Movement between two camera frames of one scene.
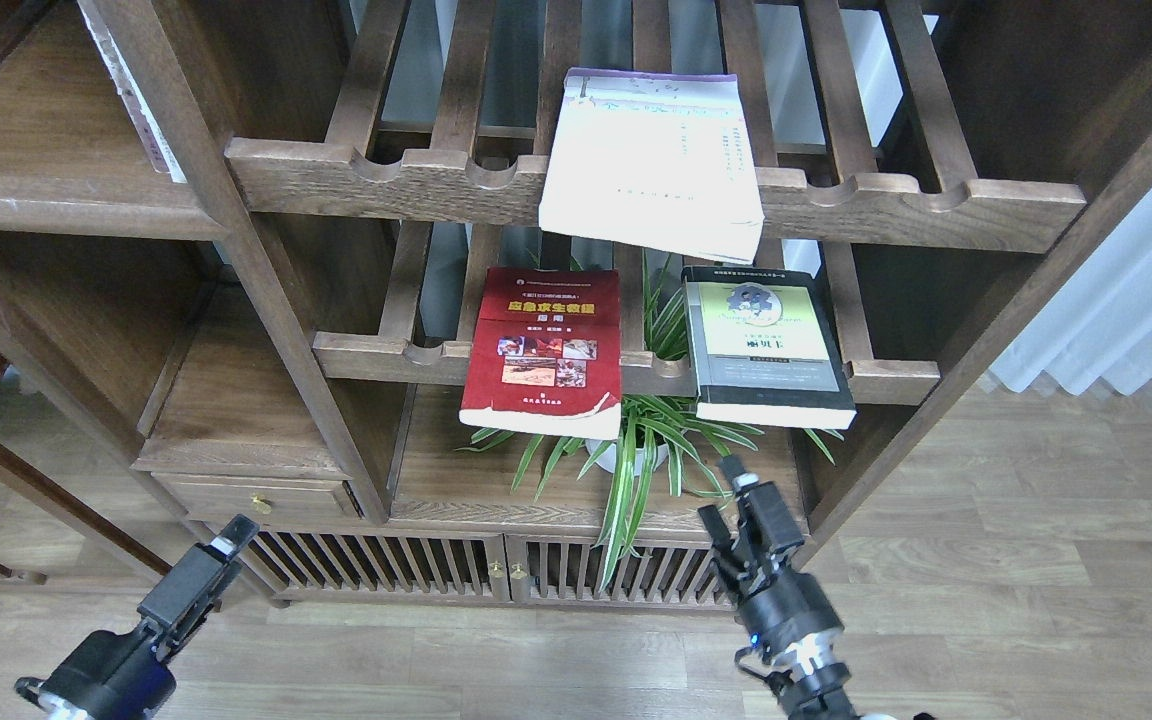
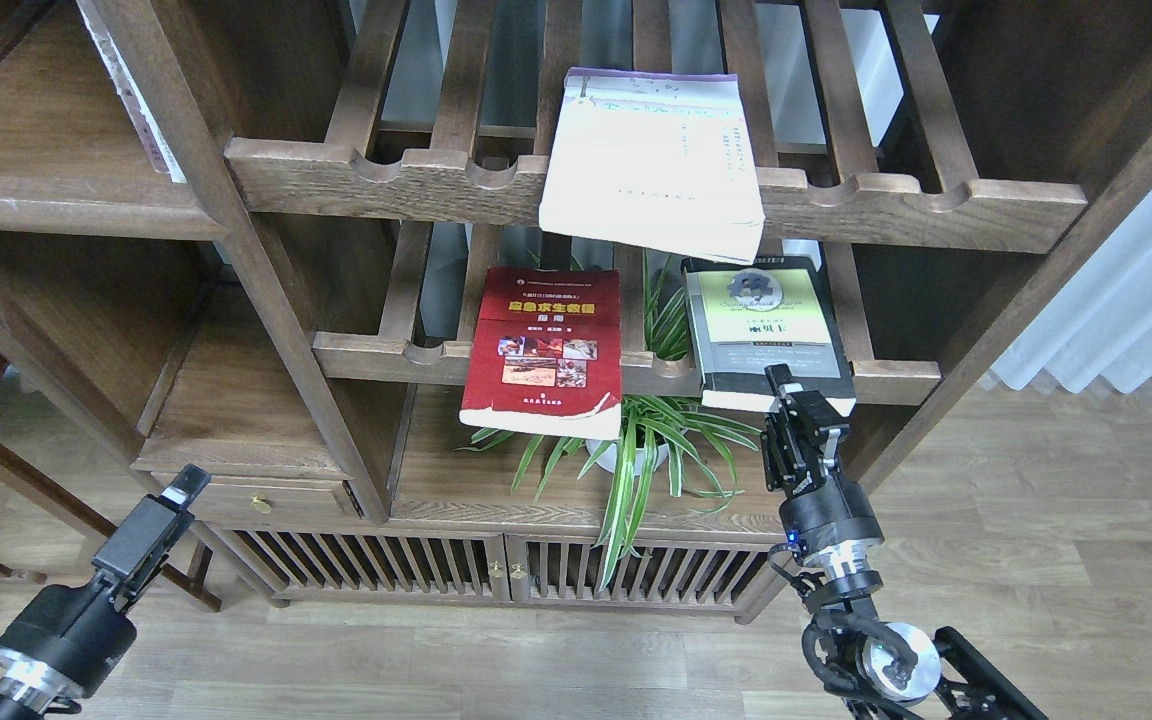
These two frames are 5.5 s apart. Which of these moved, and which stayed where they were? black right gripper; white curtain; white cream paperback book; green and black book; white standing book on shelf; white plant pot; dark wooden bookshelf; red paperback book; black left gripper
Moved: green and black book; black left gripper; black right gripper
Stayed: white standing book on shelf; red paperback book; dark wooden bookshelf; white cream paperback book; white curtain; white plant pot
